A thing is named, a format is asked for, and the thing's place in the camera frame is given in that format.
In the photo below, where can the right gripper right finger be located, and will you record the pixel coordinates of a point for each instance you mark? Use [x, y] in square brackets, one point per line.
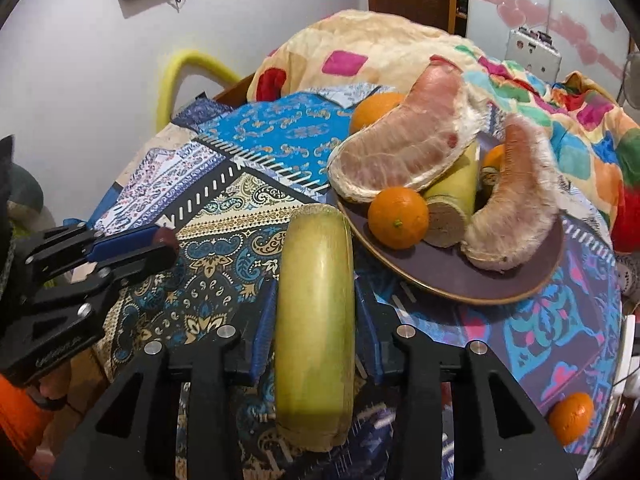
[498, 431]

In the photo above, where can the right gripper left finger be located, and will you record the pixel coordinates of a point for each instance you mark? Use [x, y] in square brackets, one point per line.
[131, 433]

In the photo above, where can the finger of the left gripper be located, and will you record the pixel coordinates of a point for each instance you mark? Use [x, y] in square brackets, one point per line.
[65, 247]
[108, 276]

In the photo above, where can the small tangerine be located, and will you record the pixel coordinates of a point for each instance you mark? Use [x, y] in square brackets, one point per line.
[571, 417]
[398, 218]

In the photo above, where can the dark red grape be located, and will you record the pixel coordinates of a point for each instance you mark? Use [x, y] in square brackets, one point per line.
[167, 237]

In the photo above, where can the purple round plate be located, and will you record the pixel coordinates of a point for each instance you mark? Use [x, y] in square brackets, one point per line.
[447, 272]

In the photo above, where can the sugarcane piece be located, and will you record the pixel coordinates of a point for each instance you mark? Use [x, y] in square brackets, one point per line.
[314, 339]
[451, 200]

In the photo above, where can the small pomelo segment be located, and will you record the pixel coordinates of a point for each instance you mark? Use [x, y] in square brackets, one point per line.
[522, 208]

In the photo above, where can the stickered orange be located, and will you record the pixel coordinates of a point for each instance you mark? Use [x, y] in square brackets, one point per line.
[494, 158]

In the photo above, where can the large pomelo segment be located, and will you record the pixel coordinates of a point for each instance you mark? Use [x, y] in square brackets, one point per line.
[415, 143]

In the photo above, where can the large orange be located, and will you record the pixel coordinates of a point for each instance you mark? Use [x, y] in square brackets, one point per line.
[370, 110]

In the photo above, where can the left hand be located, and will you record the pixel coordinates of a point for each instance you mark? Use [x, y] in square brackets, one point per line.
[61, 389]

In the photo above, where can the patterned blue bedsheet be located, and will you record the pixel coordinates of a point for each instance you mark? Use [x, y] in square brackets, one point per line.
[232, 214]

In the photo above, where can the colourful patchwork quilt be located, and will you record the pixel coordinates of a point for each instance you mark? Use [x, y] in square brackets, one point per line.
[596, 143]

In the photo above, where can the standing electric fan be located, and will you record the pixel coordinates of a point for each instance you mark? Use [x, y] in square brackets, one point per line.
[630, 86]

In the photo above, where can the white appliance box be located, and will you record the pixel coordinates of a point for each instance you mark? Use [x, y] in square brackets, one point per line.
[534, 51]

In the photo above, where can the sliding door wardrobe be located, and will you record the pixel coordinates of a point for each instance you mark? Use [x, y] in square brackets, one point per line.
[589, 34]

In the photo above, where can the yellow foam padded rail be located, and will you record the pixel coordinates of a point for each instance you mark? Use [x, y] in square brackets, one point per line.
[182, 65]

